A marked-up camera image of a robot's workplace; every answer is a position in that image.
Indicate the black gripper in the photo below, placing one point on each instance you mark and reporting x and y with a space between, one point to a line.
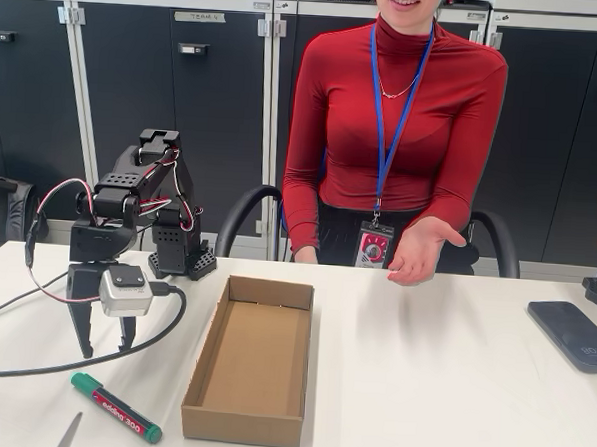
81 283

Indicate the green edding marker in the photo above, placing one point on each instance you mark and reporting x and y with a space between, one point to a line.
116 409

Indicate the person's right forearm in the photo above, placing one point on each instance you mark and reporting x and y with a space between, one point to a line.
299 218

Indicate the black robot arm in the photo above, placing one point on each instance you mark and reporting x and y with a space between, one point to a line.
131 169

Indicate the person's left forearm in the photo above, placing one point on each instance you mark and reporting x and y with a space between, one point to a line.
459 212

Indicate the person in red turtleneck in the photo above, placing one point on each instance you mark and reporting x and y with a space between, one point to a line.
383 138

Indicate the person's right hand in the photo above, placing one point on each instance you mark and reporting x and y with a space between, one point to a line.
307 255

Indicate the person's left hand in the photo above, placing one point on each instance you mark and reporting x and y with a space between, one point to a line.
422 250

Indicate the grey metal scissors blade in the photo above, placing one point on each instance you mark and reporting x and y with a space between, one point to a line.
69 434

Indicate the open brown cardboard box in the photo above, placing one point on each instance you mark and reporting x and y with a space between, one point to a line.
251 356

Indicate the black backpack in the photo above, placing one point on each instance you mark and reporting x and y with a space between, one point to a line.
8 213

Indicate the black office chair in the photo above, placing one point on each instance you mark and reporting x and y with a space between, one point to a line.
265 192

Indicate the pink black ID badge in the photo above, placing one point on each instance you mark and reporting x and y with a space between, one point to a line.
374 247

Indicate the team tape label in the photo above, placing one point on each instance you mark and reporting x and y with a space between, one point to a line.
199 17

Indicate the black smartphone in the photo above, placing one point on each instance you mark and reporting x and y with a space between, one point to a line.
573 333

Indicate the white silver wrist camera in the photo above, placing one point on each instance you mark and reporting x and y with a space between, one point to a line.
124 292

